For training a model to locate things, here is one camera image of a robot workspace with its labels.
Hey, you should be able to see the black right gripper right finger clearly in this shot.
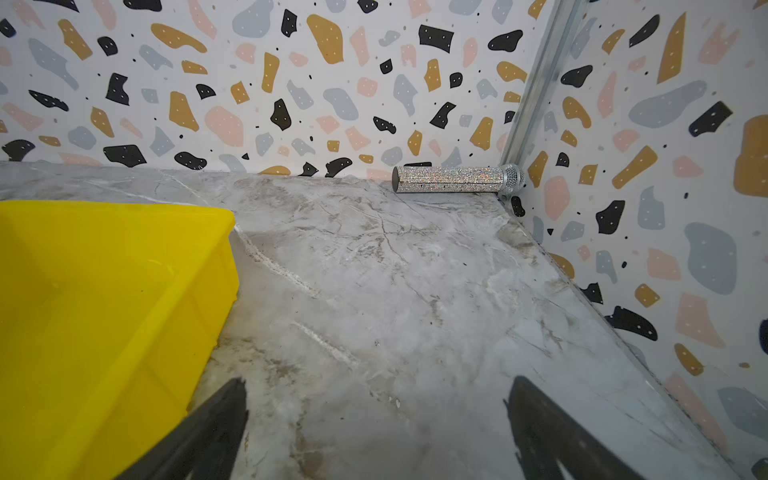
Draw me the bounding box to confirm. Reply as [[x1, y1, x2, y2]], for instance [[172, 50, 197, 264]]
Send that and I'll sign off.
[[505, 376, 641, 479]]

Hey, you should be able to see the aluminium corner post right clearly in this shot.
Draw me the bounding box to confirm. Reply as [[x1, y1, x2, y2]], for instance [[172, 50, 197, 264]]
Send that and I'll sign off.
[[501, 0, 588, 166]]

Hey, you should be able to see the glittery silver cylinder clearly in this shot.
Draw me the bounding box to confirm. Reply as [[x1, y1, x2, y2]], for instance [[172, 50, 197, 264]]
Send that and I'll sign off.
[[391, 164, 526, 196]]

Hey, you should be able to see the yellow plastic bin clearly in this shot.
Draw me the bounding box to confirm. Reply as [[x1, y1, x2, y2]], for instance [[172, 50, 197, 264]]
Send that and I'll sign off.
[[1, 200, 239, 479]]

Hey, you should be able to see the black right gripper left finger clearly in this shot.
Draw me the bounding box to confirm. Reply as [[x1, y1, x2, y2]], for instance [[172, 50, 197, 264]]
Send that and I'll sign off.
[[118, 377, 248, 479]]

